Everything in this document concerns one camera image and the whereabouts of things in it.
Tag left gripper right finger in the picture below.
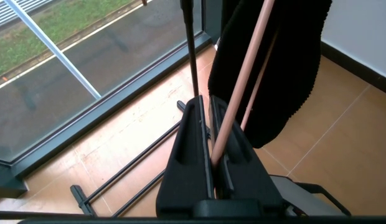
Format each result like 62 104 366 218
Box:
209 95 286 218

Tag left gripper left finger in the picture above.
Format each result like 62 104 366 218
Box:
155 95 215 218

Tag pink clothes hanger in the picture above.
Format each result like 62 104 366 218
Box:
209 0 280 170

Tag black shorts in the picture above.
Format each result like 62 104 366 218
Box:
207 0 333 149

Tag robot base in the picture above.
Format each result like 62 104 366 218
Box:
269 174 352 218

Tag black clothes rack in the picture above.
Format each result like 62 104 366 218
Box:
70 0 200 218

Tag window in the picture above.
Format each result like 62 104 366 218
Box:
0 0 212 200

